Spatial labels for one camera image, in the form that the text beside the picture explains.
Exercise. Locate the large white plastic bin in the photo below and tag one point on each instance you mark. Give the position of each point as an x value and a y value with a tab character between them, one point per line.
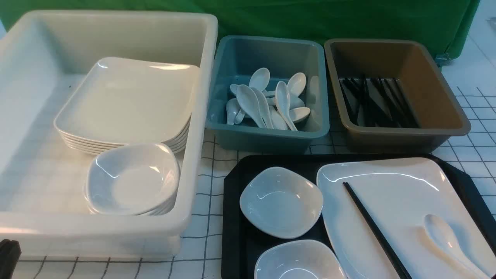
44	57

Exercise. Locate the blue plastic spoon bin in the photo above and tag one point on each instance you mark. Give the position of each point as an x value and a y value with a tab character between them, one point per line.
236	59

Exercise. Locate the white bowl front tray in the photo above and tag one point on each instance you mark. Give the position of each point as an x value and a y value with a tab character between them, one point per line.
300	259

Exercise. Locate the white spoon in bin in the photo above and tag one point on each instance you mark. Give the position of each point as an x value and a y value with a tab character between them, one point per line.
254	104

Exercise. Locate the white bowl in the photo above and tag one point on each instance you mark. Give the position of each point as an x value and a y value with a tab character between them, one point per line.
281	203

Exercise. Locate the brown plastic chopstick bin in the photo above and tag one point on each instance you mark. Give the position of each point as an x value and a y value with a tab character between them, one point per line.
435	106

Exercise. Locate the green backdrop cloth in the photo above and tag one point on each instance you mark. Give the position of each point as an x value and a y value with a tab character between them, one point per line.
442	26

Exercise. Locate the checkered white tablecloth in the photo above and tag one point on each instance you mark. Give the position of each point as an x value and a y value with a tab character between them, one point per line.
205	217

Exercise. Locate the stack of white bowls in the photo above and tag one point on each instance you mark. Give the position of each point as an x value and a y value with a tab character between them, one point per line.
138	179

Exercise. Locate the black chopsticks in bin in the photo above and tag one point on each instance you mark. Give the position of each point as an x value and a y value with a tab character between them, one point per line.
377	102

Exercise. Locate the stack of white plates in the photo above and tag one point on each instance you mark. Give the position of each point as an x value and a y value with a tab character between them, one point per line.
124	101

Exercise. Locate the black chopstick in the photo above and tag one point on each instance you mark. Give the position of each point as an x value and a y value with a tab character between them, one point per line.
390	253

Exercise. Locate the large white square plate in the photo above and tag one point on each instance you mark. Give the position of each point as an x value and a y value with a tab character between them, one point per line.
398	194

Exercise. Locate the white spoon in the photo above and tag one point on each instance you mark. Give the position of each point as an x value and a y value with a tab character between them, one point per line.
254	104
297	84
260	79
283	102
442	235

